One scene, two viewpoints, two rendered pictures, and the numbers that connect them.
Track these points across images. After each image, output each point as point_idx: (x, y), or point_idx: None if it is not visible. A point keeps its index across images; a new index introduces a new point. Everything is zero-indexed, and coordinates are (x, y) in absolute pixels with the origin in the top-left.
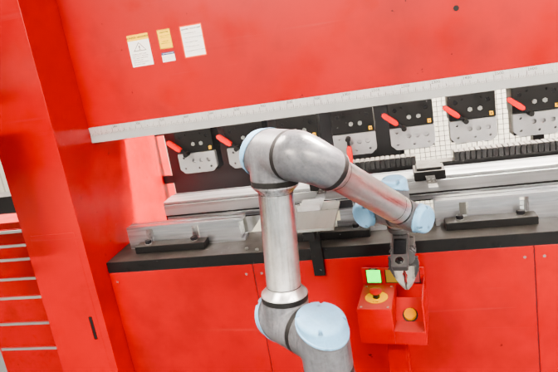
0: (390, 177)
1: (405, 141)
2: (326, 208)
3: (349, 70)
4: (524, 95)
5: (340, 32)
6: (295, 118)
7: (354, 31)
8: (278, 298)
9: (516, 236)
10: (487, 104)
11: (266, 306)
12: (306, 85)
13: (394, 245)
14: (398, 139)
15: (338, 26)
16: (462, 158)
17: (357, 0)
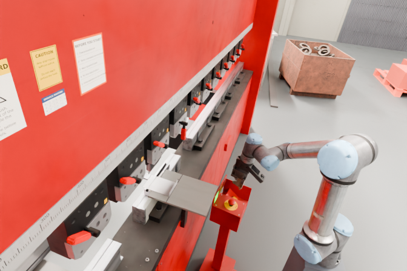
0: (254, 137)
1: (193, 111)
2: (177, 179)
3: (184, 71)
4: (215, 69)
5: (184, 40)
6: (160, 123)
7: (189, 39)
8: (333, 233)
9: (220, 137)
10: (210, 77)
11: (331, 244)
12: (168, 91)
13: (254, 171)
14: (192, 111)
15: (185, 34)
16: None
17: (192, 13)
